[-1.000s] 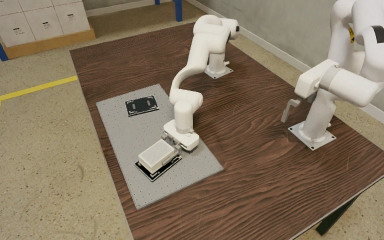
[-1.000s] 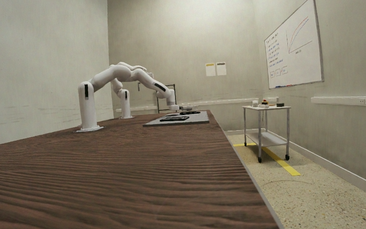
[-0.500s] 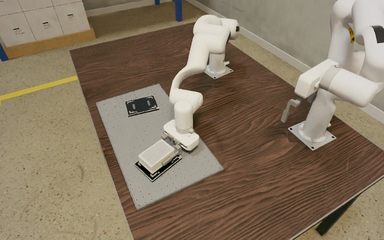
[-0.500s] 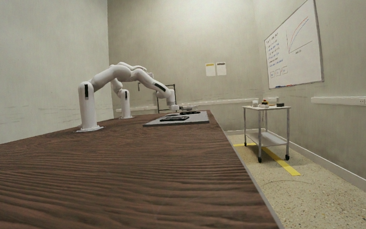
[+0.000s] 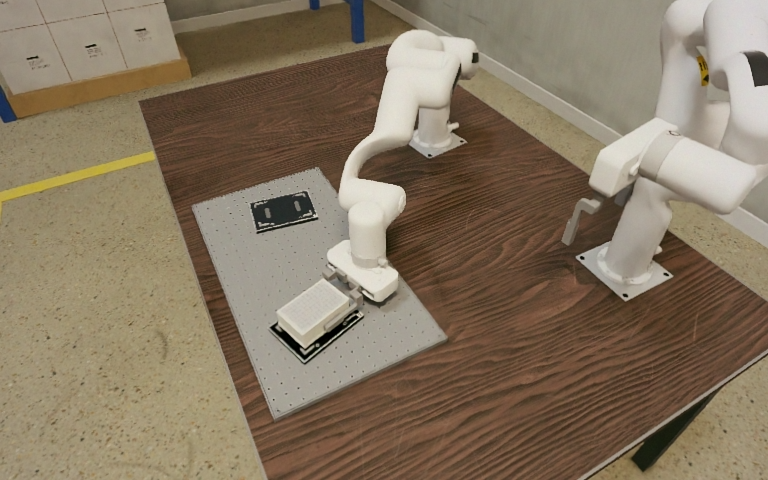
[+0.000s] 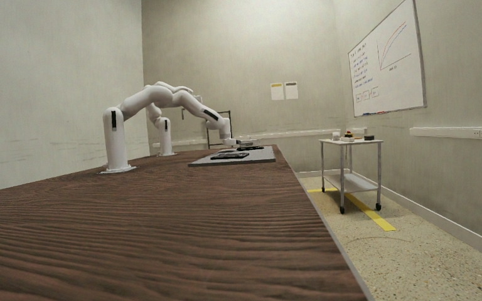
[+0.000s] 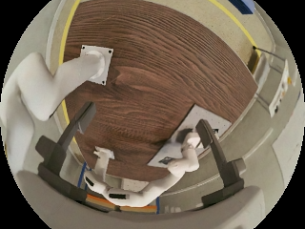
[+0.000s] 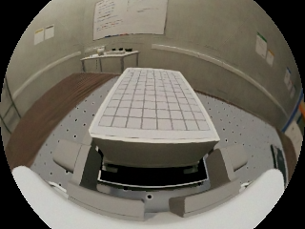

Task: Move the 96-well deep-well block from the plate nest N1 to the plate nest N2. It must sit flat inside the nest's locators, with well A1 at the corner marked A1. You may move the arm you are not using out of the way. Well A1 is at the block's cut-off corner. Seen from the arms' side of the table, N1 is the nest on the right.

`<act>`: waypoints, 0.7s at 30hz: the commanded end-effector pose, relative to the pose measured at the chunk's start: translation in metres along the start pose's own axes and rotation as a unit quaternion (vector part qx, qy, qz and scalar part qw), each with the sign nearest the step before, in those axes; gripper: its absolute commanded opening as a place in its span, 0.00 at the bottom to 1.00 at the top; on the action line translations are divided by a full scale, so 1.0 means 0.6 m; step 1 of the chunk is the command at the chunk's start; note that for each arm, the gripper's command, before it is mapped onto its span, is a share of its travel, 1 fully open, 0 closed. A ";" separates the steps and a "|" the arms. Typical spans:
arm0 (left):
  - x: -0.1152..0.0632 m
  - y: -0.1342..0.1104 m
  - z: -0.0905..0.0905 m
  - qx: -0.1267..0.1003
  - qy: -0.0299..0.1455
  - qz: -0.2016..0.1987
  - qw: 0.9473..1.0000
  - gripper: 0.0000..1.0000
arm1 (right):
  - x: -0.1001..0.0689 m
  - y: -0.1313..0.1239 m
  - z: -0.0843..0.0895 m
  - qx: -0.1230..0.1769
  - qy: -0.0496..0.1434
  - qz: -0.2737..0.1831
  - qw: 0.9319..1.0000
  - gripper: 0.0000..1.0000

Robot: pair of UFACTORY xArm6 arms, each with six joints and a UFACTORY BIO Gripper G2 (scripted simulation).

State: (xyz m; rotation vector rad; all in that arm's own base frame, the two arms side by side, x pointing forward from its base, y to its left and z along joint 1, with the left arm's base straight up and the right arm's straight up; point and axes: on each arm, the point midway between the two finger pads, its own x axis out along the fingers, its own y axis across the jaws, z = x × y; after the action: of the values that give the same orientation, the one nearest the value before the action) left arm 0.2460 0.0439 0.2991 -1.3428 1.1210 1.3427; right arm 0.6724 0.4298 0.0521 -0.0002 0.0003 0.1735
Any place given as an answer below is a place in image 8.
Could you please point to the white deep-well block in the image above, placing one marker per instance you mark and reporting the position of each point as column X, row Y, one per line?
column 152, row 118

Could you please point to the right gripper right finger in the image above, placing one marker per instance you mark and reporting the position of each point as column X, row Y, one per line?
column 221, row 164

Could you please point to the grey perforated base plate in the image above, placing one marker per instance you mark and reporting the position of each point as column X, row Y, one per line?
column 233, row 126

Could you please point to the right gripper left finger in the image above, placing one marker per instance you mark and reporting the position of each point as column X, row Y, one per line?
column 83, row 162

